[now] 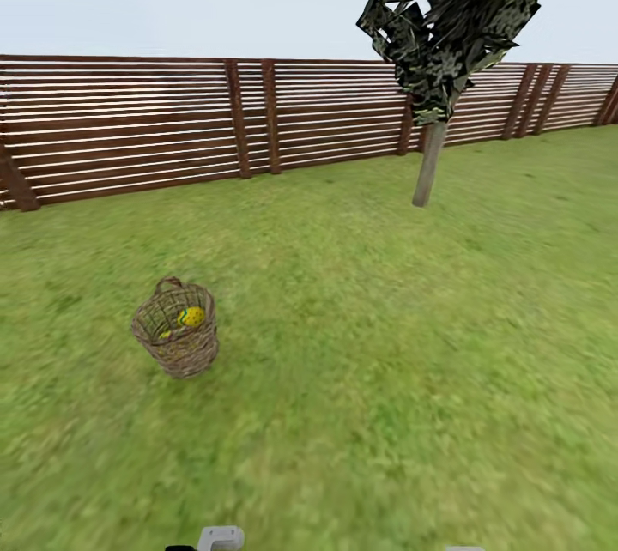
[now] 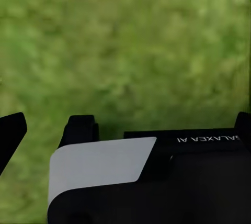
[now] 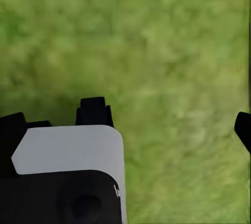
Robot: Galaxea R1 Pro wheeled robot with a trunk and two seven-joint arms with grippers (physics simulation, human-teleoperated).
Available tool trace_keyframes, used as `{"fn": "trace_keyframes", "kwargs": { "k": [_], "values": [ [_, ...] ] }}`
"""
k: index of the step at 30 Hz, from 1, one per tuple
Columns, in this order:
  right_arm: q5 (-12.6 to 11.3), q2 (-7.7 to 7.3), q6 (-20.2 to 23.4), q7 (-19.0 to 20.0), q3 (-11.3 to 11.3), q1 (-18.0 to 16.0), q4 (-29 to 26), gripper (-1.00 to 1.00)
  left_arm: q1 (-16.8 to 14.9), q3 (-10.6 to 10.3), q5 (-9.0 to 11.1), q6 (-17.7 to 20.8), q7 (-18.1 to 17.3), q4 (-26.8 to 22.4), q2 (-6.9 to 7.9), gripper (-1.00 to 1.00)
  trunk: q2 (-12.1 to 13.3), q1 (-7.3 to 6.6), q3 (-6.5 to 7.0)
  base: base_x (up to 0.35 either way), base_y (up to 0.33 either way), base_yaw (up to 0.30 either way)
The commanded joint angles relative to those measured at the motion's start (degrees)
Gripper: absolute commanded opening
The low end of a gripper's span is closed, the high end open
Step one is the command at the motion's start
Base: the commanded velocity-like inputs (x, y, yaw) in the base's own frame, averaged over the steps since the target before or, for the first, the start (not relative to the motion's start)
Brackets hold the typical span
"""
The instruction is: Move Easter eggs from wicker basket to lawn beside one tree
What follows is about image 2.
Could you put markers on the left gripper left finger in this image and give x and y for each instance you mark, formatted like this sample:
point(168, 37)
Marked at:
point(12, 130)

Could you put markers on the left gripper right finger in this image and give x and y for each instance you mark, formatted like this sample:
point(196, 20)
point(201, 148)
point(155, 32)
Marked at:
point(243, 129)

